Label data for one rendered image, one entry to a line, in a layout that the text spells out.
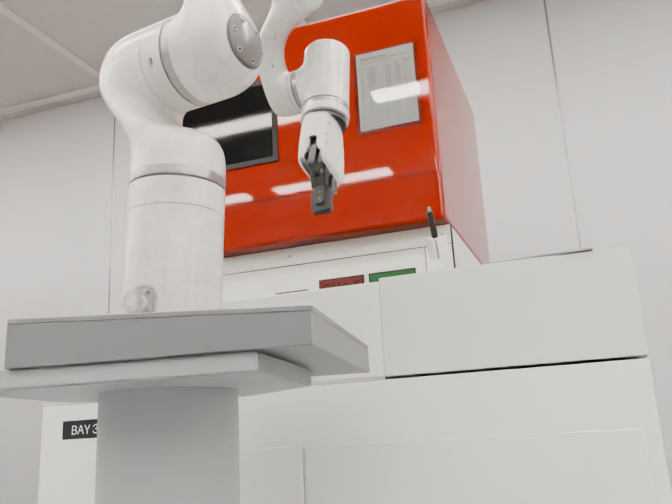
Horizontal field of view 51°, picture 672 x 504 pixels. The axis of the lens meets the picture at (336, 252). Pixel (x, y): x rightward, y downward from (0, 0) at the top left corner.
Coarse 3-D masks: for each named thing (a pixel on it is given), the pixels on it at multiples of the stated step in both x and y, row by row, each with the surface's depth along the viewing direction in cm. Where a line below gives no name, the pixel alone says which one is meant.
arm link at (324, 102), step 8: (320, 96) 121; (328, 96) 121; (304, 104) 122; (312, 104) 121; (320, 104) 120; (328, 104) 120; (336, 104) 121; (344, 104) 122; (304, 112) 122; (336, 112) 121; (344, 112) 121
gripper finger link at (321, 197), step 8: (320, 168) 116; (312, 176) 116; (320, 176) 116; (320, 184) 116; (312, 192) 117; (320, 192) 116; (328, 192) 116; (312, 200) 116; (320, 200) 115; (328, 200) 115; (312, 208) 116; (320, 208) 115; (328, 208) 115
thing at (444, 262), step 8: (432, 240) 132; (440, 240) 132; (432, 248) 133; (440, 248) 133; (432, 256) 134; (440, 256) 133; (448, 256) 134; (432, 264) 131; (440, 264) 131; (448, 264) 134
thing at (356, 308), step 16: (336, 288) 107; (352, 288) 106; (368, 288) 106; (224, 304) 113; (240, 304) 112; (256, 304) 111; (272, 304) 110; (288, 304) 110; (304, 304) 109; (320, 304) 108; (336, 304) 107; (352, 304) 106; (368, 304) 105; (336, 320) 106; (352, 320) 105; (368, 320) 104; (368, 336) 104; (368, 352) 103; (384, 368) 102
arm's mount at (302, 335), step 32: (32, 320) 71; (64, 320) 70; (96, 320) 70; (128, 320) 69; (160, 320) 68; (192, 320) 67; (224, 320) 67; (256, 320) 66; (288, 320) 65; (320, 320) 68; (32, 352) 70; (64, 352) 69; (96, 352) 69; (128, 352) 68; (160, 352) 67; (192, 352) 67; (224, 352) 67; (288, 352) 69; (320, 352) 70; (352, 352) 83
